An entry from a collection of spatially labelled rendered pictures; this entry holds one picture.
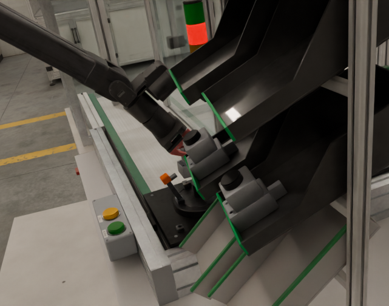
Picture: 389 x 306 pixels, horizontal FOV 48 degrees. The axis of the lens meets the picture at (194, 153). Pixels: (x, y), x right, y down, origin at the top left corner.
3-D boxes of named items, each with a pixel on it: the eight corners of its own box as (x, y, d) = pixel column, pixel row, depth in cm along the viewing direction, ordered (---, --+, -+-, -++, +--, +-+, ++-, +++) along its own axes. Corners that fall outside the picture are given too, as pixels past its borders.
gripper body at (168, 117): (174, 115, 104) (152, 95, 100) (189, 130, 95) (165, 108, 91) (155, 135, 104) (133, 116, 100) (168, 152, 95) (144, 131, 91)
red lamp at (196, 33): (192, 45, 111) (189, 26, 108) (186, 42, 115) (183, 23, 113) (210, 41, 112) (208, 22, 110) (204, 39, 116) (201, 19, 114)
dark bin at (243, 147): (204, 201, 69) (178, 169, 66) (190, 165, 80) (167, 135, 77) (358, 98, 66) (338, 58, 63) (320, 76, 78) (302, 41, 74)
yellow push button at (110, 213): (105, 224, 109) (103, 217, 109) (102, 216, 113) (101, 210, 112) (121, 219, 110) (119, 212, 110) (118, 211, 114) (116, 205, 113)
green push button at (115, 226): (110, 239, 103) (108, 232, 103) (107, 231, 107) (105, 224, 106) (127, 234, 104) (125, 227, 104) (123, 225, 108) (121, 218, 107)
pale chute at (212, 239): (210, 300, 77) (190, 291, 75) (196, 254, 89) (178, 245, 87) (315, 178, 70) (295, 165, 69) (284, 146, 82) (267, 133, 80)
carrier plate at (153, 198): (171, 251, 96) (170, 243, 96) (144, 200, 117) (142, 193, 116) (268, 217, 103) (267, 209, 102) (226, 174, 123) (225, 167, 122)
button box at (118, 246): (110, 262, 104) (104, 241, 101) (96, 218, 122) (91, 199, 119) (139, 252, 106) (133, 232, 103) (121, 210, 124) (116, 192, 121)
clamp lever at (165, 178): (177, 202, 105) (161, 180, 102) (175, 198, 107) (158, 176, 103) (189, 193, 106) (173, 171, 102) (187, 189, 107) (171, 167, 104)
